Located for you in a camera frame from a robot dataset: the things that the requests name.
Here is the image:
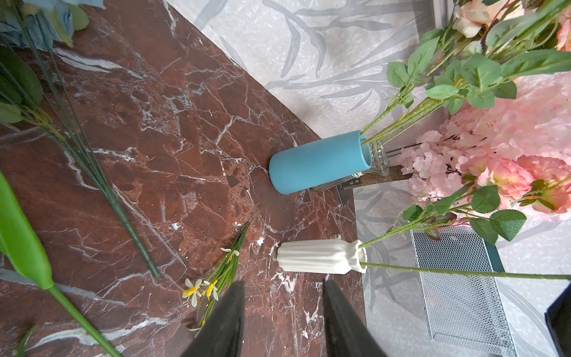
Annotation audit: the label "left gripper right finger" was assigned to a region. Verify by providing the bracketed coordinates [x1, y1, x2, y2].
[323, 281, 387, 356]

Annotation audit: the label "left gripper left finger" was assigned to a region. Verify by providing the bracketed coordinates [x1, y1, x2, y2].
[181, 281, 245, 357]

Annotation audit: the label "coral pink rose stem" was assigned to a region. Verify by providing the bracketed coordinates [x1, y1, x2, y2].
[361, 156, 570, 248]

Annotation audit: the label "white ribbed vase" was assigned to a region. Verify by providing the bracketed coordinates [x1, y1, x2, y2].
[277, 239, 367, 275]

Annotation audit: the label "clear glass vase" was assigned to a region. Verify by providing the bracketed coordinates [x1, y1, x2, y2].
[311, 144, 390, 192]

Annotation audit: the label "teal ceramic vase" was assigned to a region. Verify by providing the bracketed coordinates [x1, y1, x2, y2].
[269, 130, 373, 195]

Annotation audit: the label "blue hydrangea flowers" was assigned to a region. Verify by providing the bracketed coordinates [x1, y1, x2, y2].
[1, 1, 161, 280]

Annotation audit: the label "small white daisy sprig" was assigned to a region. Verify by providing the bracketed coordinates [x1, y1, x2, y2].
[181, 223, 251, 333]

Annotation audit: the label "tree stand base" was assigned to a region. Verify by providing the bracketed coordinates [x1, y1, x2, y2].
[336, 165, 412, 205]

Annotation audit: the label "pink cherry blossom tree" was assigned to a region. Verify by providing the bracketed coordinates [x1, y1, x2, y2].
[397, 72, 570, 198]

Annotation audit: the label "white wire mesh basket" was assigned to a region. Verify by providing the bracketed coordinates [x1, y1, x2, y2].
[410, 226, 517, 356]

